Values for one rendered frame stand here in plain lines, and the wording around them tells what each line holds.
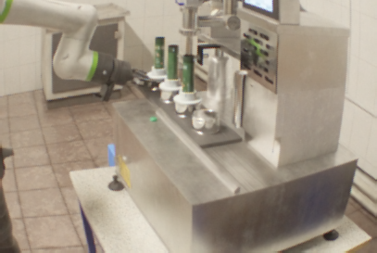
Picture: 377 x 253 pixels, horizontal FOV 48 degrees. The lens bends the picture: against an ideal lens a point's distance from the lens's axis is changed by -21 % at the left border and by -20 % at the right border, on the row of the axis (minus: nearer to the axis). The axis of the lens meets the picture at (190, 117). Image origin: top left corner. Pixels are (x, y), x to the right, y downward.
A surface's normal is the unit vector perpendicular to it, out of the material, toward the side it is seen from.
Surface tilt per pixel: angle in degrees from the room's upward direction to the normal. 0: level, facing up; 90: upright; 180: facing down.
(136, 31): 90
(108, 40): 90
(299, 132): 90
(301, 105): 90
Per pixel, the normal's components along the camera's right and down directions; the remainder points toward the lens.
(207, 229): 0.40, 0.36
